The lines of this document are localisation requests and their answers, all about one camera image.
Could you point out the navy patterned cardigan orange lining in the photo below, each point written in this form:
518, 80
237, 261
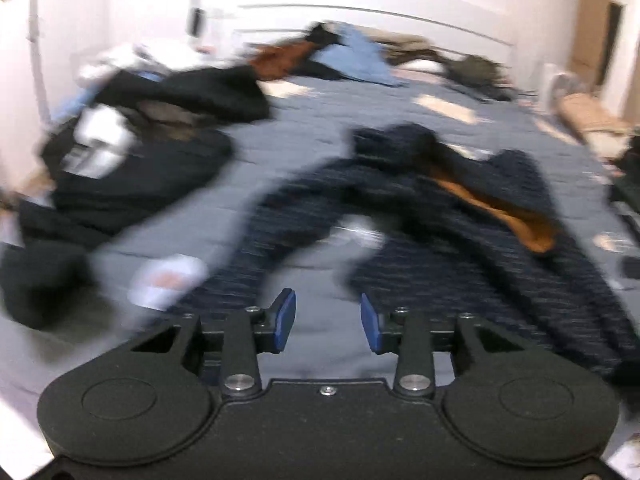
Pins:
461, 235

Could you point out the rust brown garment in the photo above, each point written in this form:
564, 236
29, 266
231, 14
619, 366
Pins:
275, 62

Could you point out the black clothes pile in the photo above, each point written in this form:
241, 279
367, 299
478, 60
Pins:
178, 121

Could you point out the white fan heater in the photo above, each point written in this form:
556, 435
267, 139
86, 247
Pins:
554, 84

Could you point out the white headboard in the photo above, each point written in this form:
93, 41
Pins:
454, 27

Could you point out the tabby cat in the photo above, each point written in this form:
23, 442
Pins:
479, 78

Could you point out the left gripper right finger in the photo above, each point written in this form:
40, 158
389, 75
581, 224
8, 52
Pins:
383, 329

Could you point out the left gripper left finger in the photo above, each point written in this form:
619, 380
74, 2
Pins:
272, 326

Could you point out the olive beige blanket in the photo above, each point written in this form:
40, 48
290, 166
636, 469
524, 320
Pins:
402, 48

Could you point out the light blue garment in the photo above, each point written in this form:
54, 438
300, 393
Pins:
357, 58

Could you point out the grey blue quilted bedspread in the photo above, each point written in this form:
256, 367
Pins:
145, 270

